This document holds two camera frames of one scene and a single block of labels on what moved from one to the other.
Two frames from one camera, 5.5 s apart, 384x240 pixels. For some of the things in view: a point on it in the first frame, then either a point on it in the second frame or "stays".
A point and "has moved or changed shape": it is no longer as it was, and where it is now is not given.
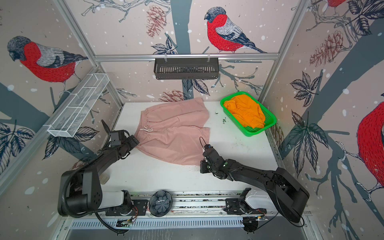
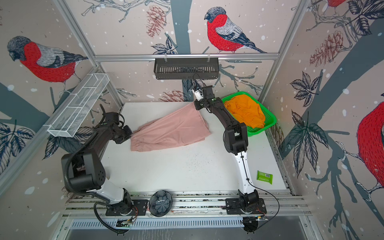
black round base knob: (160, 203) stays
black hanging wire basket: (189, 69) stays
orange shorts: (247, 110) stays
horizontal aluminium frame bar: (112, 57) stays
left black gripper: (132, 140) to (128, 133)
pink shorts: (176, 131) has moved or changed shape
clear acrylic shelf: (77, 110) stays
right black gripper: (203, 163) to (200, 106)
